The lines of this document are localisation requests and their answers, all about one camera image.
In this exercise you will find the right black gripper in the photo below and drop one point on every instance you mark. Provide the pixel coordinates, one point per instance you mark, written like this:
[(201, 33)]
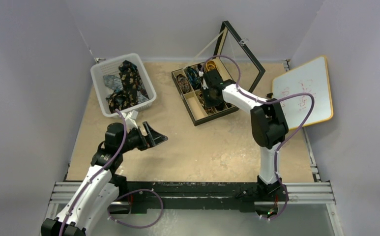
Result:
[(210, 94)]

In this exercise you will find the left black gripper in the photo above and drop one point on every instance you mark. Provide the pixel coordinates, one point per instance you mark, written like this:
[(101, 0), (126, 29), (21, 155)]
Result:
[(155, 137)]

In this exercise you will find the black tie organizer box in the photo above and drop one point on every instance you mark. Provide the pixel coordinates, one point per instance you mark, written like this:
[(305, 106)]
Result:
[(234, 60)]

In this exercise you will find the white plastic basket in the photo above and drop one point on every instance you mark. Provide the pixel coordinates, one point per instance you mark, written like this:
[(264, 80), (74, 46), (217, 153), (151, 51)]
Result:
[(110, 67)]

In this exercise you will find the paisley orange green tie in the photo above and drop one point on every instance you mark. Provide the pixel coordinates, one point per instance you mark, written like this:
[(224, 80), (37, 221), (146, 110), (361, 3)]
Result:
[(209, 111)]

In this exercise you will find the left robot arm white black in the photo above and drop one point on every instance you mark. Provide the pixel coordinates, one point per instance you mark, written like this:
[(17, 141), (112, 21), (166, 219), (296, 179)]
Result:
[(101, 185)]

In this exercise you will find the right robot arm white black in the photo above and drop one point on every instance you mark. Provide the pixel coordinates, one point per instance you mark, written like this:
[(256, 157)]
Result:
[(268, 123)]

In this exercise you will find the rolled dark red tie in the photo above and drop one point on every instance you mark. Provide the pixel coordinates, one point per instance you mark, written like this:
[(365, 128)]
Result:
[(221, 107)]

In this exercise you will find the rolled blue tie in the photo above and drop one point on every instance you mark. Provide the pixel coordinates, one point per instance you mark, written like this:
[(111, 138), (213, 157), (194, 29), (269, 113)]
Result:
[(193, 78)]

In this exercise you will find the rolled yellow tie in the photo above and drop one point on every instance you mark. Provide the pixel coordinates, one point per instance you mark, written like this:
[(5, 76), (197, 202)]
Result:
[(210, 65)]

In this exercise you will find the rolled brown patterned tie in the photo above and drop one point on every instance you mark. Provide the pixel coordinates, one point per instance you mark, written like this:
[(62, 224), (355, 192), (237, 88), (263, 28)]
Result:
[(183, 83)]

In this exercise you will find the black floral tie in basket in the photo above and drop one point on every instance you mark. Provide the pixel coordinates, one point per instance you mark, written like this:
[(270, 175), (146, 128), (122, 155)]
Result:
[(134, 91)]

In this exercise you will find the grey blue tie in basket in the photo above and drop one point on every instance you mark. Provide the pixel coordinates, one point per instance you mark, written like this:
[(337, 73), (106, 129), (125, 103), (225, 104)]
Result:
[(113, 82)]

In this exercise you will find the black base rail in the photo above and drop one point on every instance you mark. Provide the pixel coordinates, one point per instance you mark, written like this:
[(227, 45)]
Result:
[(142, 199)]

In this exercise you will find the aluminium frame rail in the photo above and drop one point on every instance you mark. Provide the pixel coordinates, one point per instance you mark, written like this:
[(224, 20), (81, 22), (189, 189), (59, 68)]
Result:
[(307, 192)]

